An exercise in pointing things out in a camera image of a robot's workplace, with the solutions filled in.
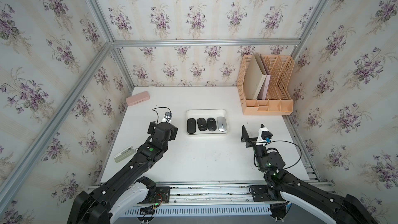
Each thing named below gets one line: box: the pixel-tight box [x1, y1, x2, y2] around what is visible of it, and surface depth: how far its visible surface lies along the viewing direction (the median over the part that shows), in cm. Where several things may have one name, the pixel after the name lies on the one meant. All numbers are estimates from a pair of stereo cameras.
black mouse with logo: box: [196, 117, 208, 132], surface depth 97 cm
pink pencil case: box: [125, 91, 151, 107], surface depth 113 cm
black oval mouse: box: [206, 117, 217, 132], surface depth 98 cm
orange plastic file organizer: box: [237, 54, 295, 116], surface depth 104 cm
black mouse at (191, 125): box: [187, 117, 197, 134], surface depth 99 cm
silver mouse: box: [217, 116, 227, 132], surface depth 98 cm
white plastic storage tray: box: [185, 108, 229, 135], surface depth 100 cm
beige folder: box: [243, 52, 267, 100], surface depth 95 cm
